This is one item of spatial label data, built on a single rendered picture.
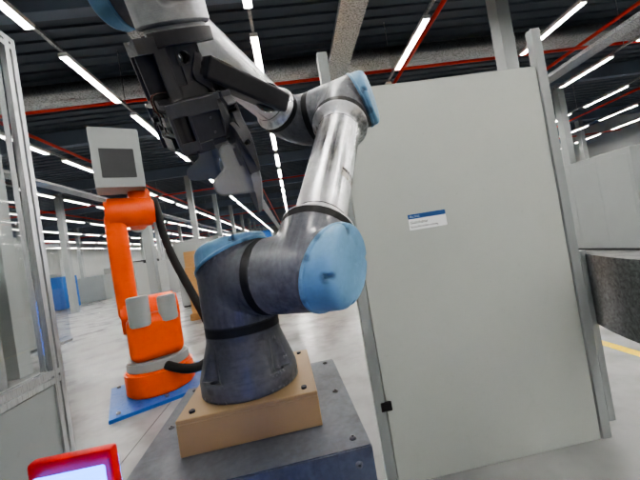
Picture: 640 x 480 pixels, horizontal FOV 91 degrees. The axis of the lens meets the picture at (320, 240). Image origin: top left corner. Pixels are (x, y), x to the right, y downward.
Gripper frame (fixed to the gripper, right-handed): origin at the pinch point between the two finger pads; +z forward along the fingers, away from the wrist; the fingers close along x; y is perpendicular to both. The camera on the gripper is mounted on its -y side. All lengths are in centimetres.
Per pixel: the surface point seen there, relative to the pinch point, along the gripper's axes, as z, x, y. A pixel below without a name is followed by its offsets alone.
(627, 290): 103, 42, -152
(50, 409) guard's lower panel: 62, -59, 53
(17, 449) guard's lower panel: 59, -49, 59
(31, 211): 15, -87, 31
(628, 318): 116, 47, -149
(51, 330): 46, -72, 43
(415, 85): 11, -64, -136
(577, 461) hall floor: 173, 54, -102
